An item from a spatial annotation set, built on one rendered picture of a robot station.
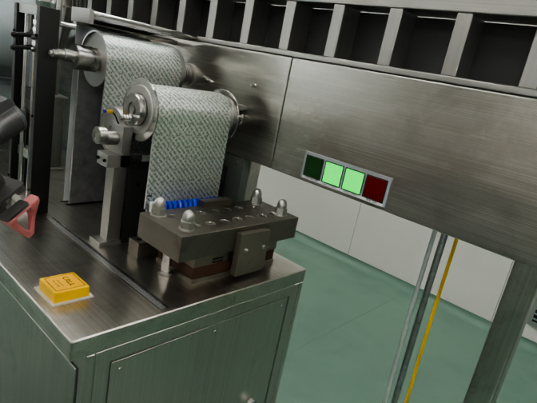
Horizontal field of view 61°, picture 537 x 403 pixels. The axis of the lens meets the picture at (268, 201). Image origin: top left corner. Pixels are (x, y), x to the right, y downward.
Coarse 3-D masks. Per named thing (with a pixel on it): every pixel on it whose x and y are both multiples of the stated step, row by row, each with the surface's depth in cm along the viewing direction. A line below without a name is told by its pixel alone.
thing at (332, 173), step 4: (328, 164) 113; (332, 164) 113; (328, 168) 114; (332, 168) 113; (336, 168) 112; (340, 168) 111; (324, 172) 114; (328, 172) 114; (332, 172) 113; (336, 172) 112; (340, 172) 111; (324, 176) 115; (328, 176) 114; (332, 176) 113; (336, 176) 112; (340, 176) 111; (324, 180) 115; (328, 180) 114; (332, 180) 113; (336, 180) 112; (332, 184) 113; (336, 184) 112
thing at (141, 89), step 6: (132, 90) 110; (138, 90) 108; (144, 90) 107; (144, 96) 107; (150, 96) 105; (150, 102) 105; (150, 108) 105; (150, 114) 106; (150, 120) 106; (132, 126) 111; (138, 126) 109; (144, 126) 108; (138, 132) 109; (144, 132) 108
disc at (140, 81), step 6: (138, 78) 108; (144, 78) 107; (132, 84) 110; (138, 84) 108; (144, 84) 107; (150, 84) 105; (126, 90) 112; (150, 90) 105; (126, 96) 112; (156, 96) 104; (156, 102) 104; (156, 108) 105; (156, 114) 105; (156, 120) 105; (150, 126) 107; (156, 126) 106; (150, 132) 107; (138, 138) 110; (144, 138) 109
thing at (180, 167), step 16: (160, 144) 109; (176, 144) 112; (192, 144) 116; (208, 144) 120; (224, 144) 124; (160, 160) 110; (176, 160) 114; (192, 160) 118; (208, 160) 122; (160, 176) 112; (176, 176) 116; (192, 176) 120; (208, 176) 124; (160, 192) 114; (176, 192) 117; (192, 192) 121; (208, 192) 126; (144, 208) 112
